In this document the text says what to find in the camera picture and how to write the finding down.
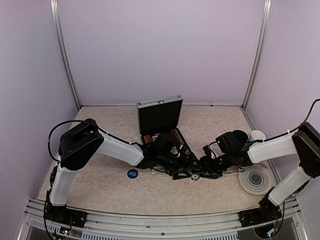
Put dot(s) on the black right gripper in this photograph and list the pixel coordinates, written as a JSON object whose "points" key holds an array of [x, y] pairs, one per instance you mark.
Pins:
{"points": [[211, 173]]}

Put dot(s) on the dark red chip row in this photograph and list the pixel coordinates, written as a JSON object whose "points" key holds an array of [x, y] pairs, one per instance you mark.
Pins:
{"points": [[176, 134]]}

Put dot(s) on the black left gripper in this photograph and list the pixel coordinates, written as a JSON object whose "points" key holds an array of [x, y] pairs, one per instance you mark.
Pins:
{"points": [[183, 168]]}

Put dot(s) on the aluminium poker chip case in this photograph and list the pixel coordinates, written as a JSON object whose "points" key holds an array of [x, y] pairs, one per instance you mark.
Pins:
{"points": [[159, 116]]}

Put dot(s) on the dark green mug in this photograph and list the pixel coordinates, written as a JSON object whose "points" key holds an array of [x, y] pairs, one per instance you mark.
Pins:
{"points": [[240, 135]]}

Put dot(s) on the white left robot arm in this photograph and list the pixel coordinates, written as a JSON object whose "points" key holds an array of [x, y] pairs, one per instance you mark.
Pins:
{"points": [[86, 139]]}

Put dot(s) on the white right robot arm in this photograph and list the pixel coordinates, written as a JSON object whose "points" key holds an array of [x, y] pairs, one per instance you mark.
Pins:
{"points": [[304, 142]]}

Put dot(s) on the light blue mug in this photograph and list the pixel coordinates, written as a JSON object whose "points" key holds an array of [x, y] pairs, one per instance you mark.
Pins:
{"points": [[257, 135]]}

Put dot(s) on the grey striped plate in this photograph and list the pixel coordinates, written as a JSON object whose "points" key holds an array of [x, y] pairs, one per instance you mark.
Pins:
{"points": [[256, 180]]}

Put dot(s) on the blue round button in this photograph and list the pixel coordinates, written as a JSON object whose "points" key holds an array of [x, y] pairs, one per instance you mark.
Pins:
{"points": [[132, 173]]}

